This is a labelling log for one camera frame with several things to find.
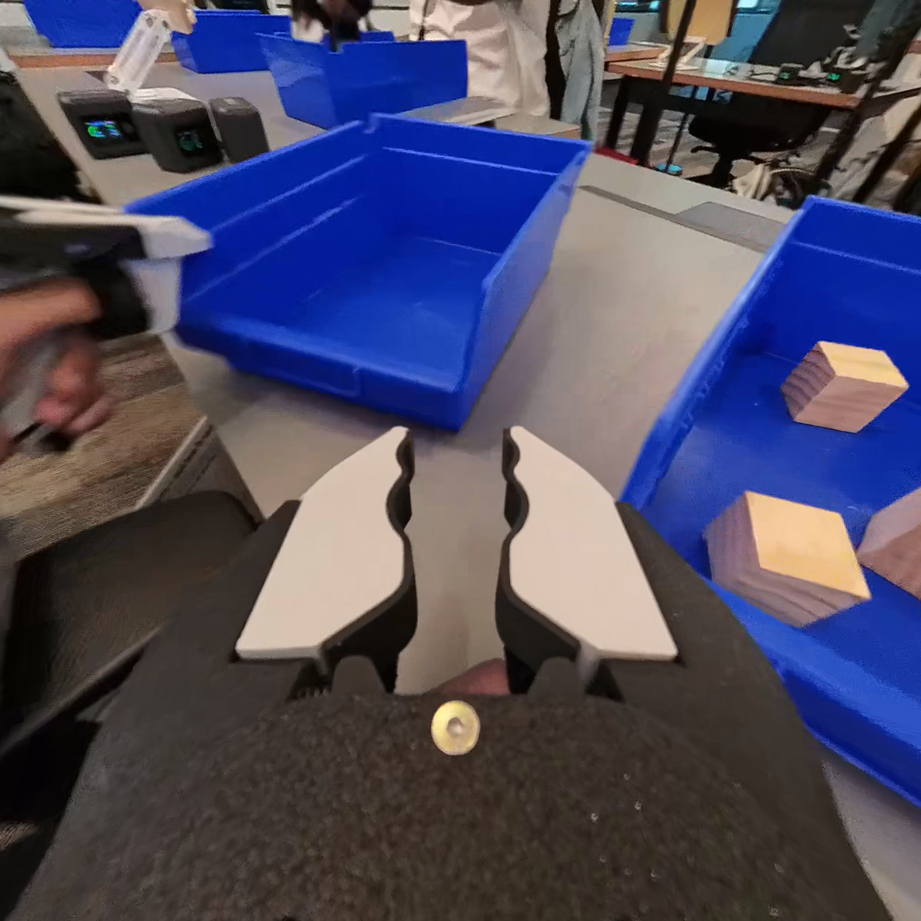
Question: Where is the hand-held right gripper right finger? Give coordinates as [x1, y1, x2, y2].
[495, 426, 679, 695]

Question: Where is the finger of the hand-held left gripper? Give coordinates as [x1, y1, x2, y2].
[0, 196, 130, 219]
[121, 214, 214, 335]

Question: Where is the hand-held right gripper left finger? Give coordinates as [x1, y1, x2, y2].
[235, 426, 418, 695]

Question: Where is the wooden cube with blue stripe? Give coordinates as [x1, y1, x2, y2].
[780, 341, 910, 434]
[705, 491, 872, 628]
[856, 488, 921, 600]

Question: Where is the grey desk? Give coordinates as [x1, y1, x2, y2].
[158, 151, 921, 921]

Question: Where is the person's left hand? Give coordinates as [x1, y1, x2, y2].
[0, 277, 116, 461]

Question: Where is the person's right hand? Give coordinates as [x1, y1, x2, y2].
[439, 658, 512, 697]

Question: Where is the wooden edged table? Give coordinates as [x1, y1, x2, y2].
[7, 43, 582, 210]

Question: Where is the grey flat tray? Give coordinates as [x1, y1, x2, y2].
[399, 97, 515, 127]

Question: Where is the grey blue jacket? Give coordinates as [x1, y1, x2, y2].
[550, 0, 605, 141]

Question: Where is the wooden top work table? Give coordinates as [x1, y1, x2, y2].
[604, 43, 921, 110]

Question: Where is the black action camera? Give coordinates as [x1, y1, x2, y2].
[131, 99, 225, 174]
[209, 95, 271, 163]
[58, 90, 148, 161]

